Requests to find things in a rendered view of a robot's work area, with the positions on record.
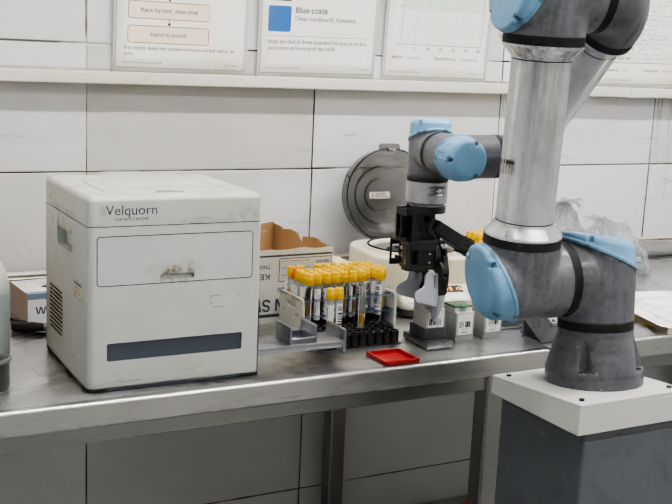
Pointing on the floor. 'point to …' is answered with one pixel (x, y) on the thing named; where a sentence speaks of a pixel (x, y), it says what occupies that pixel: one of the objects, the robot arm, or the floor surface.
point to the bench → (293, 390)
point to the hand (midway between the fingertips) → (429, 311)
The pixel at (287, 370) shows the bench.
